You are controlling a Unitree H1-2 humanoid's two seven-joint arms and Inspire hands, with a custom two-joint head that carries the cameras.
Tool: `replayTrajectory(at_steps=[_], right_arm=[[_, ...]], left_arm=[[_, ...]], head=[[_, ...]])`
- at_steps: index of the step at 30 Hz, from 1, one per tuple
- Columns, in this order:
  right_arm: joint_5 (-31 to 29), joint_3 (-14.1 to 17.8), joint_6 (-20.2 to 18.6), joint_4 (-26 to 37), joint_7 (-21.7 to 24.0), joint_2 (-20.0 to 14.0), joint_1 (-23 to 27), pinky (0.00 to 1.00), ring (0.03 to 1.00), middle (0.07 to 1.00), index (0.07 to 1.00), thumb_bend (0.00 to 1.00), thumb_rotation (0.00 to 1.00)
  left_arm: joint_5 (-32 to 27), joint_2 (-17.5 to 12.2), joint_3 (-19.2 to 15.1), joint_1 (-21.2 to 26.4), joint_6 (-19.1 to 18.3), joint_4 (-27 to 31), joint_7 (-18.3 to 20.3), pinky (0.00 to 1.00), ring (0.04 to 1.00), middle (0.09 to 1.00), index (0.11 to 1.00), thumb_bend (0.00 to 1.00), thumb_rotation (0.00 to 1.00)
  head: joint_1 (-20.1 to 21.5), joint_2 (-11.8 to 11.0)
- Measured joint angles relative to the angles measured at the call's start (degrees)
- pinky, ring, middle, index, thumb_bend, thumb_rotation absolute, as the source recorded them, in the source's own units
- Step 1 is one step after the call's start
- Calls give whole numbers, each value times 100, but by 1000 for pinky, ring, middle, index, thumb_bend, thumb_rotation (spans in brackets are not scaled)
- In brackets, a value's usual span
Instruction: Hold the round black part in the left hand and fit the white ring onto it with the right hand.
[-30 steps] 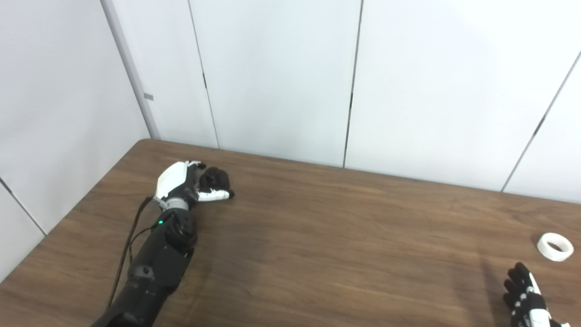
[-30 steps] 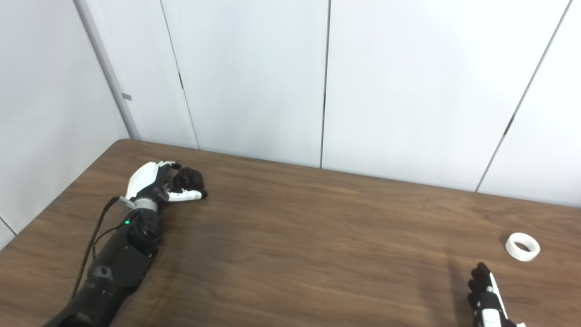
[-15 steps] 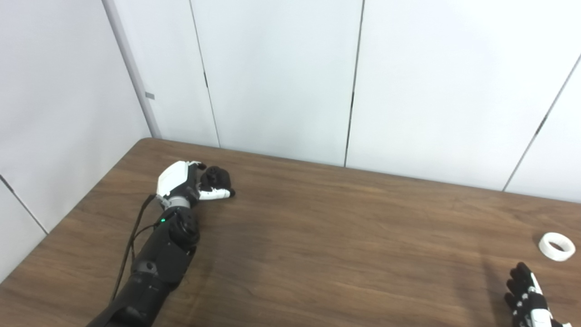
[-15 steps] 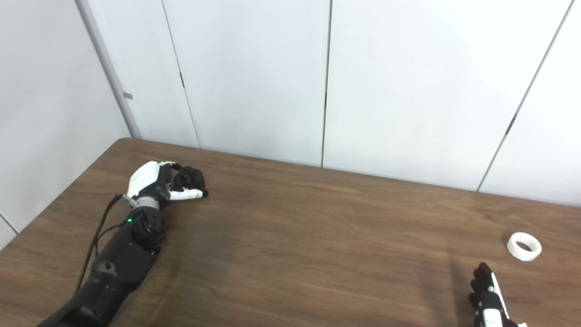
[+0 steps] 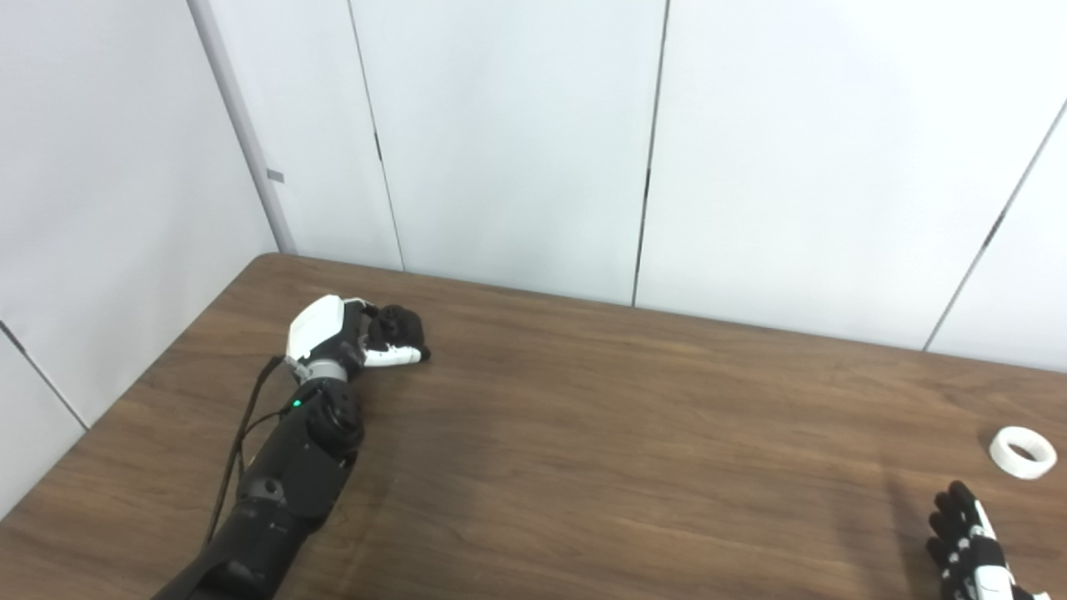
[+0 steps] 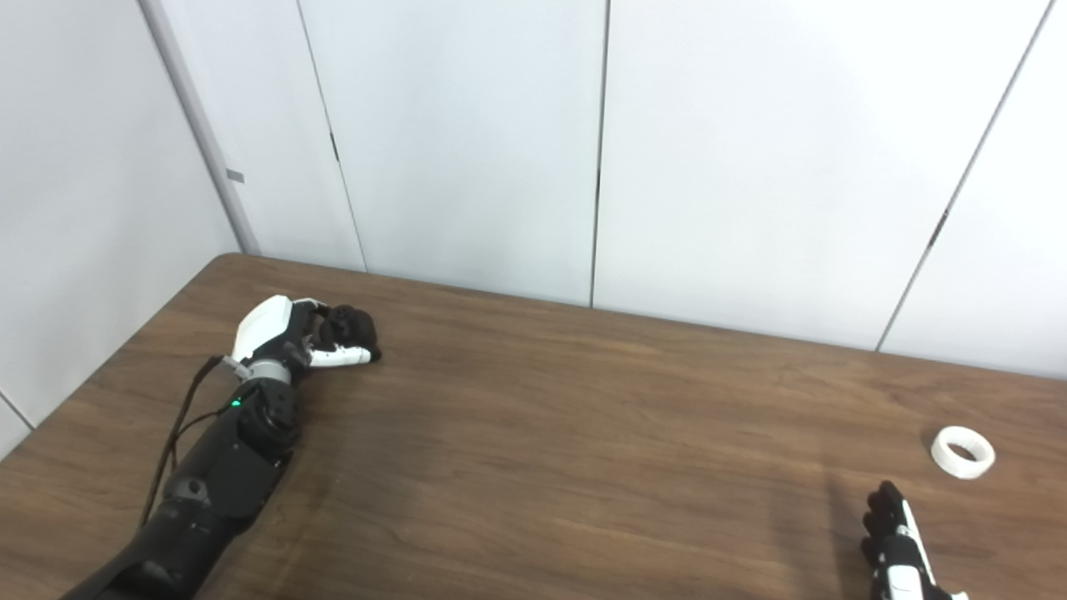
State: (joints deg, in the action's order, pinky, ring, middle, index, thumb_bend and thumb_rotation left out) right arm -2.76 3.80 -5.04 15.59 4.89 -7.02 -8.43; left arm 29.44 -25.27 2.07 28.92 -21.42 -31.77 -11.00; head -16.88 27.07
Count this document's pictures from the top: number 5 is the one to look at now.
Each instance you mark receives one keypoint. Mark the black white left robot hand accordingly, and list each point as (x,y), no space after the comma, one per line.
(317,329)

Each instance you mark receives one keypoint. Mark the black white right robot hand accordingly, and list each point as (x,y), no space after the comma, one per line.
(971,550)

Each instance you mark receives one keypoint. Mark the round black plastic part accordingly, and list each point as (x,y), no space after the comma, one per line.
(400,325)

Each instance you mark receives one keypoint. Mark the grey wall corner trim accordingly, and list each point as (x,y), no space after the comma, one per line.
(242,125)

